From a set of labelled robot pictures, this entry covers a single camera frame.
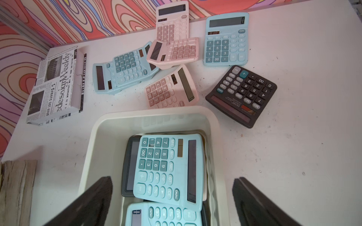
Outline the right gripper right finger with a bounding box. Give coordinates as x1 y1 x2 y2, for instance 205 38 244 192
232 177 300 226

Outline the white plastic storage box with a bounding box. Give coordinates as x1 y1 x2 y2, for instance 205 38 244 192
79 106 230 226

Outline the black calculator front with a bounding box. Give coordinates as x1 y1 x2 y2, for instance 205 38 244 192
121 135 141 197

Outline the light blue calculator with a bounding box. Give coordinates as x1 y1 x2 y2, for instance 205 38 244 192
203 12 249 66
133 133 204 211
124 202 203 226
92 41 159 95

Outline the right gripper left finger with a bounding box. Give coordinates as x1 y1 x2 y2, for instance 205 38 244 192
46 176 113 226

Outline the orange paperback book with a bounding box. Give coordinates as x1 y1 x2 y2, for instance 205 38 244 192
1 160 37 226

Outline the light blue calculator front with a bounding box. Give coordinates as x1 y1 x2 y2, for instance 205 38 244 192
124 202 203 226

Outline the black calculator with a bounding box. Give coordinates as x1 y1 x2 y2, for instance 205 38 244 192
121 135 141 197
206 65 278 129

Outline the pink calculator behind box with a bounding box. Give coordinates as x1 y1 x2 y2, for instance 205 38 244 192
144 64 199 109

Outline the pink calculator back tilted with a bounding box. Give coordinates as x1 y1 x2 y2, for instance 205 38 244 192
147 37 199 70

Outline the pink calculator back top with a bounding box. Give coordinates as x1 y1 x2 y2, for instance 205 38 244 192
156 1 189 42

